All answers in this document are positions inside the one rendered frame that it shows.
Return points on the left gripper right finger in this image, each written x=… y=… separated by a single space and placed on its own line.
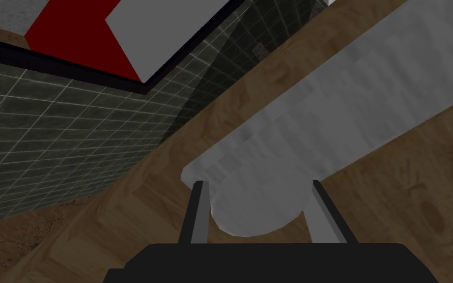
x=326 y=220

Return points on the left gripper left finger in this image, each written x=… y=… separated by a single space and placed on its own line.
x=199 y=216

